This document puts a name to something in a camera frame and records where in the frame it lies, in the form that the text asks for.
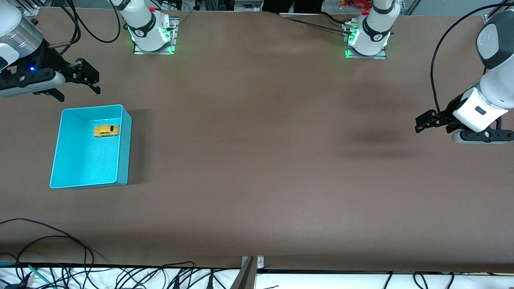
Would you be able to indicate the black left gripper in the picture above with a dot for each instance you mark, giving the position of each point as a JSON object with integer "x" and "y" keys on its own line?
{"x": 449, "y": 112}

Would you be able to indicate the silver metal bracket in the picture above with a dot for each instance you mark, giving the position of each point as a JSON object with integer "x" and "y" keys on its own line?
{"x": 260, "y": 263}

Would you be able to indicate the orange red package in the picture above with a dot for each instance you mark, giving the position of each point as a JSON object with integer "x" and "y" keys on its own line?
{"x": 355, "y": 3}

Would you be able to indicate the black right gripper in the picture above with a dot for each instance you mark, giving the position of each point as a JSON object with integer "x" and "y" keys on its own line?
{"x": 51, "y": 60}

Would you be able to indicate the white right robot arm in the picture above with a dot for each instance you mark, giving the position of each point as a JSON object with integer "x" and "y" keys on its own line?
{"x": 142, "y": 24}

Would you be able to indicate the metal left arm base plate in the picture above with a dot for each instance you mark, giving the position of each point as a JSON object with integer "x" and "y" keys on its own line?
{"x": 367, "y": 57}

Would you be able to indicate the yellow beetle toy car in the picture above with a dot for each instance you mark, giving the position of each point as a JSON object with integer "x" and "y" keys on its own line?
{"x": 107, "y": 131}

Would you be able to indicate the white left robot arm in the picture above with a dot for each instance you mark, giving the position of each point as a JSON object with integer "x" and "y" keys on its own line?
{"x": 496, "y": 40}

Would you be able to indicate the brown table cover mat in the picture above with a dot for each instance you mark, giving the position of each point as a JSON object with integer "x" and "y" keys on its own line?
{"x": 257, "y": 180}

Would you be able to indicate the turquoise plastic bin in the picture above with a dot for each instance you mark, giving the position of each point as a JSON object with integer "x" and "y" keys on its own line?
{"x": 88, "y": 164}

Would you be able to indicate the black power plug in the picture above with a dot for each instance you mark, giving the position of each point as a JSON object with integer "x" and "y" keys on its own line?
{"x": 209, "y": 281}
{"x": 176, "y": 283}

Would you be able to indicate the grey metal bar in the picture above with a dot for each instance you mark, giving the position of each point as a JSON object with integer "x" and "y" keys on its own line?
{"x": 245, "y": 279}

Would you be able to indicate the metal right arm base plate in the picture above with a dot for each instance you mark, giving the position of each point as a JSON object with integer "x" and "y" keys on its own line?
{"x": 174, "y": 38}

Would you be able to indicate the aluminium frame profile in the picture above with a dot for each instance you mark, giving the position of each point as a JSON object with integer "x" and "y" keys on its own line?
{"x": 492, "y": 17}
{"x": 30, "y": 6}

